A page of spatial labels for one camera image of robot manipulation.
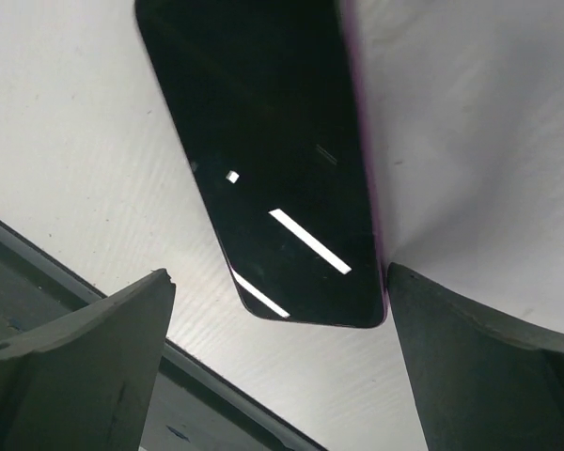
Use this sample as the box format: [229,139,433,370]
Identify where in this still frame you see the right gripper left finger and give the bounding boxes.
[0,269,176,450]

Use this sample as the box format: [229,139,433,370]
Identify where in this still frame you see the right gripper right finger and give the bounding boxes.
[387,264,564,450]

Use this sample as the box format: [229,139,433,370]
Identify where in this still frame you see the purple-edged black smartphone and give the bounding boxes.
[134,1,386,328]

